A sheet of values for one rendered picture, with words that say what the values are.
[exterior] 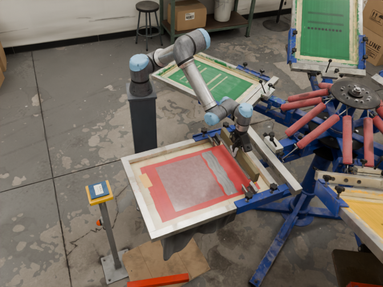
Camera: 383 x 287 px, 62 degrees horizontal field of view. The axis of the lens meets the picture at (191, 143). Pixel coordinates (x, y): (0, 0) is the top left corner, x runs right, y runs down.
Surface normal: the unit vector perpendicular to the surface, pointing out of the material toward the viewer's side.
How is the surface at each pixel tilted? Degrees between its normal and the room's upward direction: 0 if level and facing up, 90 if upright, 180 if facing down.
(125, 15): 90
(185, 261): 2
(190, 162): 0
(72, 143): 0
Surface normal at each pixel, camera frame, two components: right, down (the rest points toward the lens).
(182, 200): 0.05, -0.71
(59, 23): 0.40, 0.65
